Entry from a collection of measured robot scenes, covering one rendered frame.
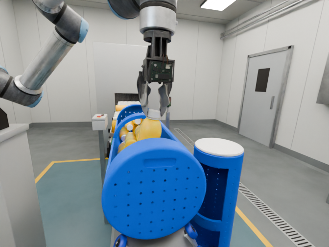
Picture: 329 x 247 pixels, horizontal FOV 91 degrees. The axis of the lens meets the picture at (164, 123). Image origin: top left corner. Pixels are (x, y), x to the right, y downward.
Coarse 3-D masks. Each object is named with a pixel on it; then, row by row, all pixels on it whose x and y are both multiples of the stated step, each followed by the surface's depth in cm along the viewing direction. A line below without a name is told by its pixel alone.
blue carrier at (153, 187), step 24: (120, 120) 121; (144, 144) 42; (168, 144) 42; (120, 168) 39; (144, 168) 40; (168, 168) 42; (192, 168) 43; (120, 192) 40; (144, 192) 42; (168, 192) 43; (192, 192) 45; (120, 216) 42; (144, 216) 43; (168, 216) 45; (192, 216) 47
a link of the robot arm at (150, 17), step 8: (144, 8) 37; (152, 8) 36; (160, 8) 36; (144, 16) 37; (152, 16) 36; (160, 16) 36; (168, 16) 37; (144, 24) 38; (152, 24) 37; (160, 24) 37; (168, 24) 38; (176, 24) 41
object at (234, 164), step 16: (208, 160) 88; (224, 160) 85; (240, 160) 88; (208, 176) 118; (224, 176) 113; (208, 192) 121; (224, 192) 114; (208, 208) 124; (224, 208) 92; (192, 224) 123; (208, 224) 95; (224, 224) 95; (208, 240) 130; (224, 240) 98
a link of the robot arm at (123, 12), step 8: (112, 0) 44; (120, 0) 43; (128, 0) 42; (112, 8) 47; (120, 8) 46; (128, 8) 44; (136, 8) 43; (120, 16) 48; (128, 16) 48; (136, 16) 49
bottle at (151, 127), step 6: (144, 120) 48; (150, 120) 47; (156, 120) 48; (144, 126) 47; (150, 126) 46; (156, 126) 47; (144, 132) 46; (150, 132) 46; (156, 132) 47; (144, 138) 47
